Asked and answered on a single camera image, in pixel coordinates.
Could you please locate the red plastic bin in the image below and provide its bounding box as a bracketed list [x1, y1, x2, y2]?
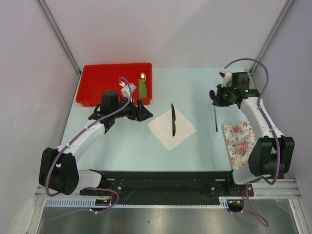
[76, 63, 152, 107]

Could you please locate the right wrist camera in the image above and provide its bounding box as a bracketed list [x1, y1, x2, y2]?
[219, 69, 233, 86]

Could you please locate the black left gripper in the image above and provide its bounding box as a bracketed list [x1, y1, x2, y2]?
[112, 96, 153, 122]

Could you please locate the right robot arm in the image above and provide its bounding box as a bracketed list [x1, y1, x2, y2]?
[210, 70, 295, 195]

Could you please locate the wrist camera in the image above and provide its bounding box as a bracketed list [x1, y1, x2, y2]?
[219, 69, 233, 86]
[119, 82, 137, 99]

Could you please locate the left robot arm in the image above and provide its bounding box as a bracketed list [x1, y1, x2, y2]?
[39, 90, 153, 196]

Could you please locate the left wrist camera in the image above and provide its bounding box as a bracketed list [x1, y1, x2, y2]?
[119, 82, 137, 99]

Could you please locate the white cable duct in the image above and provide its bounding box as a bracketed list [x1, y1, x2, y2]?
[45, 196, 231, 209]

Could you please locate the black plastic knife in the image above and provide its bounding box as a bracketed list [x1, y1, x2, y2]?
[171, 104, 176, 137]

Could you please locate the white paper napkin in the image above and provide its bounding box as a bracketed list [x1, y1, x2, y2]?
[148, 108, 196, 151]

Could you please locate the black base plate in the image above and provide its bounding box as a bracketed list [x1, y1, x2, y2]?
[80, 171, 246, 206]

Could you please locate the floral tray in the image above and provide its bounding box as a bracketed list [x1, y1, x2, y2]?
[222, 122, 257, 170]

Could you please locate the aluminium frame rail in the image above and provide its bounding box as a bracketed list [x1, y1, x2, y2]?
[252, 179, 301, 199]

